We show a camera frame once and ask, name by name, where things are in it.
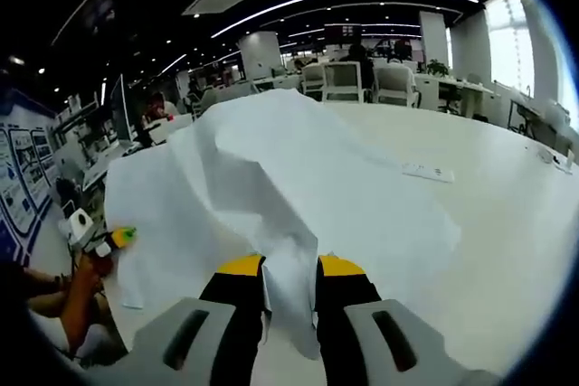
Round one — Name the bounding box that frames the white cloth sheet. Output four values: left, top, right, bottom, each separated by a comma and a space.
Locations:
103, 89, 462, 362

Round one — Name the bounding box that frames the white laptop stand table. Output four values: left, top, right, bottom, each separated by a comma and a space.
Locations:
81, 141, 141, 193

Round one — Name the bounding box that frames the person's left hand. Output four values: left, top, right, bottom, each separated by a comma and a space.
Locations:
67, 249, 115, 297

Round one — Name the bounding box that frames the ceiling air vent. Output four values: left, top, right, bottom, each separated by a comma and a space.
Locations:
182, 0, 253, 17

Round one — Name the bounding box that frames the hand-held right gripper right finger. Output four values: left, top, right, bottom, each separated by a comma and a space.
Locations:
315, 254, 498, 386

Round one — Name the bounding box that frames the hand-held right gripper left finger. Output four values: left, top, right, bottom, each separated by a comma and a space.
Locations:
130, 253, 268, 386

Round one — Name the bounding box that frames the white grey office chair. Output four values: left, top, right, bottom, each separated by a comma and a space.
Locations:
375, 64, 420, 107

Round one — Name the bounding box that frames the blue white wall poster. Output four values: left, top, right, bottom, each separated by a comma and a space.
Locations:
0, 100, 61, 269

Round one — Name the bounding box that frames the white framed office chair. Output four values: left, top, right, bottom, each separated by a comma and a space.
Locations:
321, 62, 363, 102

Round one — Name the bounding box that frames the narrow bright window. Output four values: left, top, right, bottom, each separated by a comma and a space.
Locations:
483, 0, 537, 98

